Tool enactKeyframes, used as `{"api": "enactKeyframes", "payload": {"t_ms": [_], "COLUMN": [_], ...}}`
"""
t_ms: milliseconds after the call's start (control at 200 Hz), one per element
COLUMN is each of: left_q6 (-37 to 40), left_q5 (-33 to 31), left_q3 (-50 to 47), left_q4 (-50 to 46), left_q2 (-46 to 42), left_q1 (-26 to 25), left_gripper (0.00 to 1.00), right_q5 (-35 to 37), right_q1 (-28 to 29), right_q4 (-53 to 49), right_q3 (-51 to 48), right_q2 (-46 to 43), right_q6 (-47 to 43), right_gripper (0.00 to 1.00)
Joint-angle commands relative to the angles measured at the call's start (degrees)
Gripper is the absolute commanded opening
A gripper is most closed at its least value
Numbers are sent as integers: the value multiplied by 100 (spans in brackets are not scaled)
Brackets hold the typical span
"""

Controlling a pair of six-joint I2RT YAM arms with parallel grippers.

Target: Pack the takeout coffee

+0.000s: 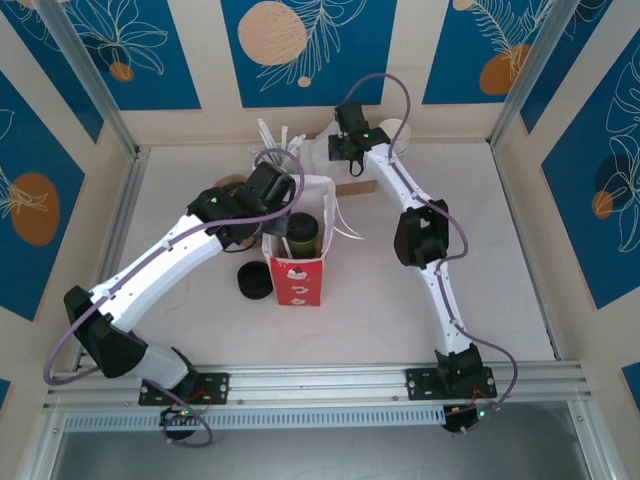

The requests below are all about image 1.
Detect grey slotted cable duct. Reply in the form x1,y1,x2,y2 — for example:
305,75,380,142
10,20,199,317
62,404,446,432

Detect grey metal panel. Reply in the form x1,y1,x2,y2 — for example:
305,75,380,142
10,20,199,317
49,429,591,480

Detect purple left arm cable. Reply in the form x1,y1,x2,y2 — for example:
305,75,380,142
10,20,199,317
43,148,306,449

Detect brown cardboard piece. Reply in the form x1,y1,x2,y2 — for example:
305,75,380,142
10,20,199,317
334,180,377,197

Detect aluminium frame post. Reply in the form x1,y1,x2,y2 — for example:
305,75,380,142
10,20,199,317
488,0,591,154
34,0,151,161

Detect white paper napkin pile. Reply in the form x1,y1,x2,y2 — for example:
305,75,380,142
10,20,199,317
298,122,351,176

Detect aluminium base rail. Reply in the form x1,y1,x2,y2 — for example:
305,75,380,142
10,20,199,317
42,362,594,409

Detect brown paper cup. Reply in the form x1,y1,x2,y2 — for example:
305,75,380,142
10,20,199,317
219,173,249,194

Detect black jar lid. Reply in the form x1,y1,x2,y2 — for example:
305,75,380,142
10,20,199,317
235,262,274,301

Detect red paper bag white handles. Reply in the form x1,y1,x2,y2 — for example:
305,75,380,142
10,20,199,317
260,173,366,307

